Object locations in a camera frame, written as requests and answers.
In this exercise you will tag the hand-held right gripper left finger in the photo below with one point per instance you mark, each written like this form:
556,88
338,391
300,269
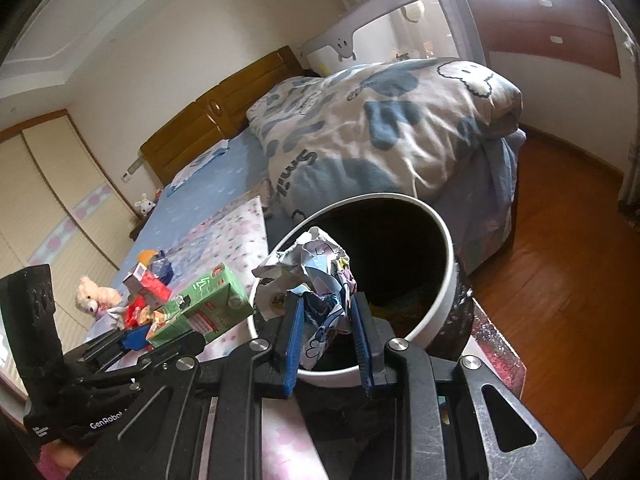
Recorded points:
293,345

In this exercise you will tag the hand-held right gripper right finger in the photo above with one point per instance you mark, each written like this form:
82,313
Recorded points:
362,347

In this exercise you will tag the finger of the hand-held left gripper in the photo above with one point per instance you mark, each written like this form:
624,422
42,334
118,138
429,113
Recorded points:
136,338
175,346

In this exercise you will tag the red drink carton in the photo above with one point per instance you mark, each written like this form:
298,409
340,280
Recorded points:
147,285

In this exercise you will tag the green drink carton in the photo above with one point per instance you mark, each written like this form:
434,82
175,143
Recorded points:
210,300

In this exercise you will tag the printed paper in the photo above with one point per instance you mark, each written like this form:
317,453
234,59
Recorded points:
320,270

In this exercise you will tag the white trash bin black bag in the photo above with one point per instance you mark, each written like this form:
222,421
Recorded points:
450,280

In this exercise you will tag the person's left forearm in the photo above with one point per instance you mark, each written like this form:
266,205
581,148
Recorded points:
52,462

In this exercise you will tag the red snack wrapper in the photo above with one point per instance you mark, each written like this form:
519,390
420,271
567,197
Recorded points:
135,312

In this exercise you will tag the beige teddy bear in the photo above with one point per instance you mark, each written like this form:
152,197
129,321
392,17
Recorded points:
92,297

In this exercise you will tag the blue plastic wrapper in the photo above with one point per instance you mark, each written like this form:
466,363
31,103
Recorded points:
162,267

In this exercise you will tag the orange round item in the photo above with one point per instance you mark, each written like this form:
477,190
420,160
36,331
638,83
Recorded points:
146,257

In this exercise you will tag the pink floral blanket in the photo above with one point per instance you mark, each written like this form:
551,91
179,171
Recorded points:
225,245

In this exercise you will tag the sliding door wardrobe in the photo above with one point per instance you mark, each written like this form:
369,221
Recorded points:
45,200

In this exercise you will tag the white rabbit plush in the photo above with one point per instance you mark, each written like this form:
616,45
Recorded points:
144,205

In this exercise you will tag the blue bed sheet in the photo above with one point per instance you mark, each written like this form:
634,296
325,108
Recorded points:
210,195

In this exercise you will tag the blue white pillowcase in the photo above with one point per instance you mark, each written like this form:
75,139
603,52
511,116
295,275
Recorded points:
200,165

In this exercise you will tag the wooden headboard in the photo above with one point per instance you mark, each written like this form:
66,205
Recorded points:
200,130

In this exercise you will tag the blue printed quilt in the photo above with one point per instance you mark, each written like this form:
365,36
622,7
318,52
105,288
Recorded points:
380,130

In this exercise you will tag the grey striped curtain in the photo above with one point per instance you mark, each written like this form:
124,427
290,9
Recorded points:
631,125

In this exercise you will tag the brown drawer cabinet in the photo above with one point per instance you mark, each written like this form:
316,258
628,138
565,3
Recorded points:
550,30

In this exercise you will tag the grey bed guard rail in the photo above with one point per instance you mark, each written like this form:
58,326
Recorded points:
450,5

